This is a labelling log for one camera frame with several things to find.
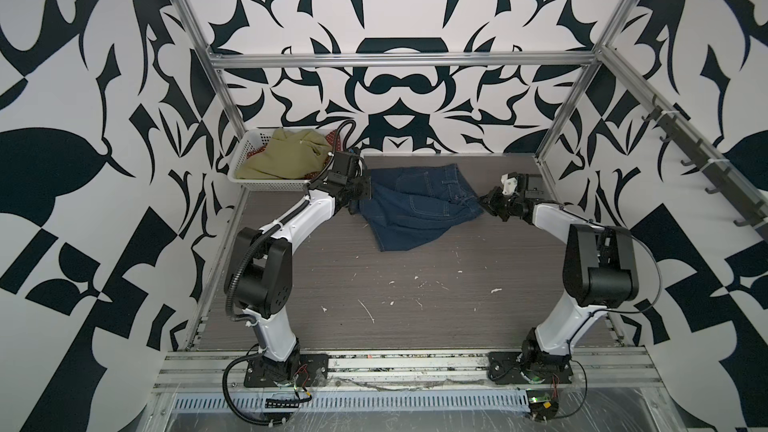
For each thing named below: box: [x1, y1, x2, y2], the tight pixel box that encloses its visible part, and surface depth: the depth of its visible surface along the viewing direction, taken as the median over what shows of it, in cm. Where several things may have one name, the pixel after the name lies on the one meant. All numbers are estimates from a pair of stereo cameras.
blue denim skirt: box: [358, 163, 485, 252], surface depth 98 cm
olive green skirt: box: [235, 128, 331, 179], surface depth 113 cm
